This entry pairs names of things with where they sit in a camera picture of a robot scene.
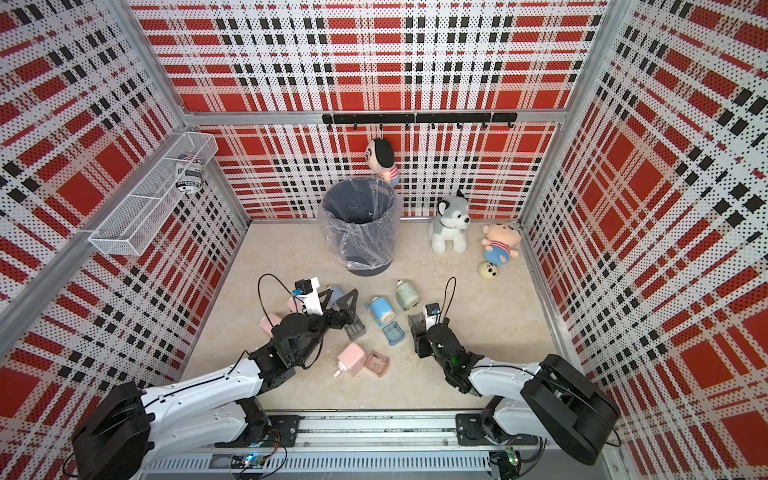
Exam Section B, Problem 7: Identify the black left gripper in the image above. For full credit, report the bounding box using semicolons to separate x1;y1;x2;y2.
295;287;358;364

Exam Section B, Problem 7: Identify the light blue pencil sharpener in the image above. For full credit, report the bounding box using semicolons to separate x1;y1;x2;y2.
329;287;346;307

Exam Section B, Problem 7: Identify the green pencil sharpener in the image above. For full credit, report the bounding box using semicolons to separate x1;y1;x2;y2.
396;280;420;311

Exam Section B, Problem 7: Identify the bright blue pencil sharpener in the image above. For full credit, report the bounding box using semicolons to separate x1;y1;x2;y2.
366;296;396;327

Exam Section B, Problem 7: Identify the pink pencil sharpener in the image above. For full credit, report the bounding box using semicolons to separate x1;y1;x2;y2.
260;314;282;337
334;342;367;378
287;297;304;313

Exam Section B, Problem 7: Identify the pink sharpener shavings tray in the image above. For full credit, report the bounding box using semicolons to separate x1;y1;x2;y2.
364;350;390;378

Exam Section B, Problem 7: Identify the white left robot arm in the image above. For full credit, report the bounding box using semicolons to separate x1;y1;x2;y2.
70;290;358;479

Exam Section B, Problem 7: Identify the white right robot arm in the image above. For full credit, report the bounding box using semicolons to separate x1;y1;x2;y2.
409;314;620;465

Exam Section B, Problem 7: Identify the cream round face ball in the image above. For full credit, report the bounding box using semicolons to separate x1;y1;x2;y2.
477;261;499;280

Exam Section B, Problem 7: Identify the clear plastic bin liner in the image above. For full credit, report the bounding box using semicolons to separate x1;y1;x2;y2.
317;177;403;272

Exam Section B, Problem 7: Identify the dark grey trash bin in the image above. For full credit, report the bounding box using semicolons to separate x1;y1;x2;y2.
320;178;402;278

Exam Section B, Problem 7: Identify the grey white husky plush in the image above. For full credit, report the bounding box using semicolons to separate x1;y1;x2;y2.
428;189;471;255

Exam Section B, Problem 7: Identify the pink pig plush blue shirt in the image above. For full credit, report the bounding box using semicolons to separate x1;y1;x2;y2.
481;223;522;266

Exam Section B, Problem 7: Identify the hanging boy doll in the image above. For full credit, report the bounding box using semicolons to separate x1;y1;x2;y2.
365;138;399;187

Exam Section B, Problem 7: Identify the small striped can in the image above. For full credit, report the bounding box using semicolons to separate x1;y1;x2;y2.
175;154;203;194

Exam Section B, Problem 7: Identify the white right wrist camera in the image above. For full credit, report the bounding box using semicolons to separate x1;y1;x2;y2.
423;303;441;330

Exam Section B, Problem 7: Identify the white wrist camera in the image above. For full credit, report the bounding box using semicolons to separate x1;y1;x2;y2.
423;303;441;330
293;277;323;315

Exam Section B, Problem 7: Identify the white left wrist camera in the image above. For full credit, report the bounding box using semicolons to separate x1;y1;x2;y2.
293;277;323;315

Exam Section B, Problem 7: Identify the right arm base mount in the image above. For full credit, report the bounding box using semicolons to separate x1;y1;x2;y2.
455;413;539;446

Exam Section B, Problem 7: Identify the aluminium front rail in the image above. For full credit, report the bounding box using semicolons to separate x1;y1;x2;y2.
139;410;633;479

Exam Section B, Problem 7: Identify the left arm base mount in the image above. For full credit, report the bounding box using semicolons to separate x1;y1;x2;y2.
214;415;302;448

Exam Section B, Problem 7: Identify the black hook rail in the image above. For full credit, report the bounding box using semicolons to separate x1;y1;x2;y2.
321;112;519;127

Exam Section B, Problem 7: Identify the white wire mesh shelf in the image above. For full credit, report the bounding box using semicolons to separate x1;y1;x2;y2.
89;132;218;256

